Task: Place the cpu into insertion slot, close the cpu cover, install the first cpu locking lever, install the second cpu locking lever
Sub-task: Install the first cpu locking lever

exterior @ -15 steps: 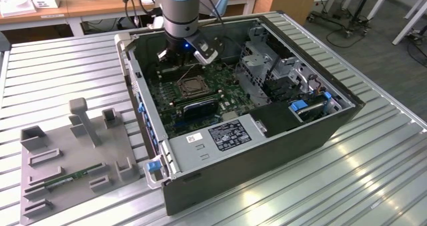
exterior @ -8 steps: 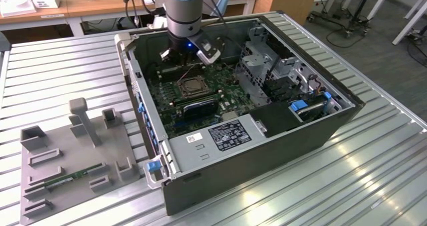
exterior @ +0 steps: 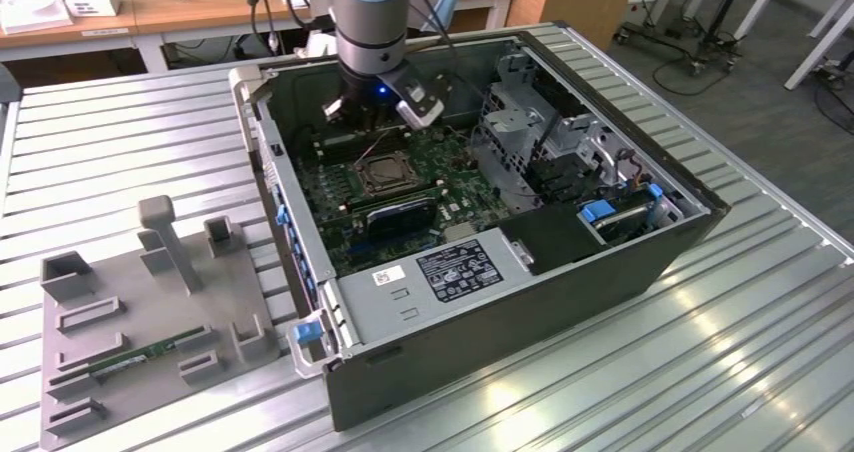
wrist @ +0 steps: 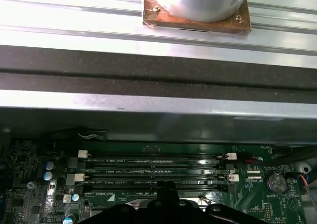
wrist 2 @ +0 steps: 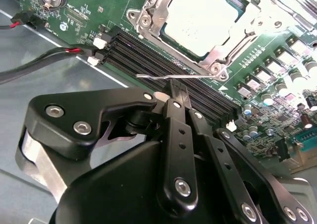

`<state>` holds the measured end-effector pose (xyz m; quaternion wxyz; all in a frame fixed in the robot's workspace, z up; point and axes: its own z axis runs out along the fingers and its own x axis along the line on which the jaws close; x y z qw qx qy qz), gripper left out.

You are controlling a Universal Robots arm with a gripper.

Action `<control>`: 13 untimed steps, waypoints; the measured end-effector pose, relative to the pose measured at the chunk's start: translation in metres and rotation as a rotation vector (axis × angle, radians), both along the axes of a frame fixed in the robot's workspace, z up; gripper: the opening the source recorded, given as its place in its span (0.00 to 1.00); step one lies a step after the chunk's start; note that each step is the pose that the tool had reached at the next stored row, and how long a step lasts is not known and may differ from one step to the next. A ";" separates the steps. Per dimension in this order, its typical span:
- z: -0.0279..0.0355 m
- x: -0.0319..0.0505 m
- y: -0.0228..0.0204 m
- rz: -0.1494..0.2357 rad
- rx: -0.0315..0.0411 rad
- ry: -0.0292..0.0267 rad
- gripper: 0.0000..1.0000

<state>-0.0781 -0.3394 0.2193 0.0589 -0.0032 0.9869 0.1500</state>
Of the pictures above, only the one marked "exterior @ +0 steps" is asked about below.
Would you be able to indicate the flat white box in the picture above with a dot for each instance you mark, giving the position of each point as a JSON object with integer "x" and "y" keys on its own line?
{"x": 40, "y": 19}

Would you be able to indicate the blue disk carrier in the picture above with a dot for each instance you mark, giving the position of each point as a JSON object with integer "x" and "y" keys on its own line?
{"x": 595, "y": 212}

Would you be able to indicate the grey parts rack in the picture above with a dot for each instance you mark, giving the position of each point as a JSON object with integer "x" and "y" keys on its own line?
{"x": 153, "y": 312}

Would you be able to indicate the CPU socket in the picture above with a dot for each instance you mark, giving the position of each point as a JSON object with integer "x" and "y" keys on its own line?
{"x": 373, "y": 188}

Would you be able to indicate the thin metal locking lever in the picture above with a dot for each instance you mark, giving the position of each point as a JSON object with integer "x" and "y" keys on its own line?
{"x": 371, "y": 148}

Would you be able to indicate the black wheeled stand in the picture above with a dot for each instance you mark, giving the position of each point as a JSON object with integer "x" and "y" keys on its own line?
{"x": 707, "y": 52}

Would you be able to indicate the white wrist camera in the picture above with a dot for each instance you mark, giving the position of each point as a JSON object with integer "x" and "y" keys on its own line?
{"x": 416, "y": 99}

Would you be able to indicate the blue case latch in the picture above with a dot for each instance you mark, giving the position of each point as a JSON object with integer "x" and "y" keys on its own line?
{"x": 303, "y": 333}

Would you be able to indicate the black graphics card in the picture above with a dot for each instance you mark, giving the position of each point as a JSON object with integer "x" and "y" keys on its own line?
{"x": 400, "y": 219}

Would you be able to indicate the white table frame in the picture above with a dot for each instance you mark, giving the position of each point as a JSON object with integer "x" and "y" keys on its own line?
{"x": 819, "y": 47}
{"x": 759, "y": 2}

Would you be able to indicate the small blue clip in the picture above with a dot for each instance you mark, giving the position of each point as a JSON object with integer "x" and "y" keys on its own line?
{"x": 654, "y": 190}

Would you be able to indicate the silver CPU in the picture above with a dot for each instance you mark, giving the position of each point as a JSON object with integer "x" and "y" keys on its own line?
{"x": 388, "y": 171}

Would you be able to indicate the grey power supply unit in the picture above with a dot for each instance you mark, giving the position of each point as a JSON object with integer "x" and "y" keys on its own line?
{"x": 387, "y": 307}

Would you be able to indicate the wooden cabinet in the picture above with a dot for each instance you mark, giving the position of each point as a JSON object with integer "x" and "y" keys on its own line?
{"x": 580, "y": 2}

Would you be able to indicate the green RAM stick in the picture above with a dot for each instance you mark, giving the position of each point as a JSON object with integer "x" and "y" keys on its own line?
{"x": 143, "y": 351}

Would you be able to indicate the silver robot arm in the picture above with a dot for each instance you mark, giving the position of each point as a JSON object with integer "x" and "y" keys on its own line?
{"x": 369, "y": 22}

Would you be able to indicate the metal drive cage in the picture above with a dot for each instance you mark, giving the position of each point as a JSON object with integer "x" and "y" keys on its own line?
{"x": 507, "y": 127}

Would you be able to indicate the black open PC case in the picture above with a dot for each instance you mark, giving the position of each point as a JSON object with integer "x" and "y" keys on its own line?
{"x": 500, "y": 352}

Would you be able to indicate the green motherboard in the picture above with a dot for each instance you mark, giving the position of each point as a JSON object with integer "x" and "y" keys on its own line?
{"x": 467, "y": 192}

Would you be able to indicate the wooden desk white frame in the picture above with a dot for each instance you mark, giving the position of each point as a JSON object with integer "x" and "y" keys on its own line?
{"x": 200, "y": 12}

